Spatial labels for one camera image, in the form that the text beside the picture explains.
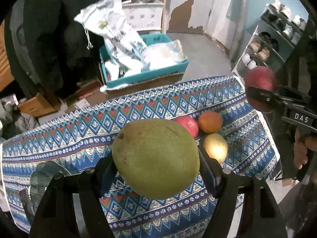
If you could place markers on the white printed plastic bag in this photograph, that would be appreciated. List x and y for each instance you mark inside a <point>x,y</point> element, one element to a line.
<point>106,18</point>

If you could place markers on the green glass fruit bowl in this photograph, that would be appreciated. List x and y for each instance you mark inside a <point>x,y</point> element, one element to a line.
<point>41,178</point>

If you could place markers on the grey shoe rack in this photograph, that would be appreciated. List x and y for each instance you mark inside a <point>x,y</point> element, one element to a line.
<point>275,37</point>

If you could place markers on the yellow green pear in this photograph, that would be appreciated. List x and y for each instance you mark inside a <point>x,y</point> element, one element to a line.
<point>216,147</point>

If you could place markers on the dark red apple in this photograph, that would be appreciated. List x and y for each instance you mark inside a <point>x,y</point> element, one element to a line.
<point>264,78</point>

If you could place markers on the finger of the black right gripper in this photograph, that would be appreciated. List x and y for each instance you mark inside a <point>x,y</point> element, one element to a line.
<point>265,99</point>

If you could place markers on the right hand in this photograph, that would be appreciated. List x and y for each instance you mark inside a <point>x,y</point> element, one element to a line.
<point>301,148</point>

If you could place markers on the green apple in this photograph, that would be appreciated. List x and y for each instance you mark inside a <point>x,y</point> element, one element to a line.
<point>157,158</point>

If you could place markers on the white drawer cabinet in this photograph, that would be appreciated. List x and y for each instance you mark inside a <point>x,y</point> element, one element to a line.
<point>144,16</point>

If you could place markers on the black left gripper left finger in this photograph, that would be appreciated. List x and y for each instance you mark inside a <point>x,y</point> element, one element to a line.
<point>55,216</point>

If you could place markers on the large orange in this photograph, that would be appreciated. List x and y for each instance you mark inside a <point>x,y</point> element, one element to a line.
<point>210,122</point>

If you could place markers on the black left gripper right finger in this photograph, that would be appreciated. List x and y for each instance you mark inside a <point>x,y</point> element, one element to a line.
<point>260,217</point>

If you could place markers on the patterned blue tablecloth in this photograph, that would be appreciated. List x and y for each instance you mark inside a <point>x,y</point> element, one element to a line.
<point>78,140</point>

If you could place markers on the black hanging jacket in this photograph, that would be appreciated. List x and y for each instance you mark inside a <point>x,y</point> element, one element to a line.
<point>48,51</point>

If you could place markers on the teal cardboard box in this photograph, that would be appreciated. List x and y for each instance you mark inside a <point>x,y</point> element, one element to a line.
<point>162,57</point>

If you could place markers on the bright red apple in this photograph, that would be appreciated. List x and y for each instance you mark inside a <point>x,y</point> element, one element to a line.
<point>189,123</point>

